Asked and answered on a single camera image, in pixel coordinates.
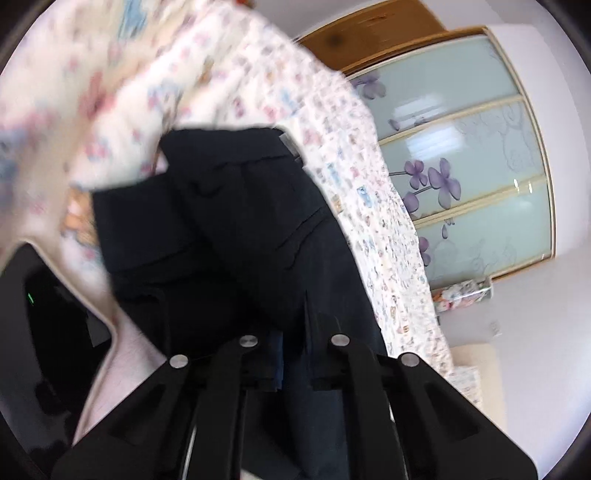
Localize wardrobe with floral glass doors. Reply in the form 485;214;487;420
344;28;557;283

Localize animal print fleece blanket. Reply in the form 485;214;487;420
0;0;455;446

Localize beige headboard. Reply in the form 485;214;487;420
450;344;505;418

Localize clear cylinder of plush toys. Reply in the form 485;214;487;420
433;278;494;311

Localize animal print pillow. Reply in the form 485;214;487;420
455;367;484;409

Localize black pants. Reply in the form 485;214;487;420
92;126;393;480

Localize wooden door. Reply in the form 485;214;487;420
295;0;486;75

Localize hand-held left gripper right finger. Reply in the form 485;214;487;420
302;288;539;480

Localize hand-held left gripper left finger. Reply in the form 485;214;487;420
51;330;286;480

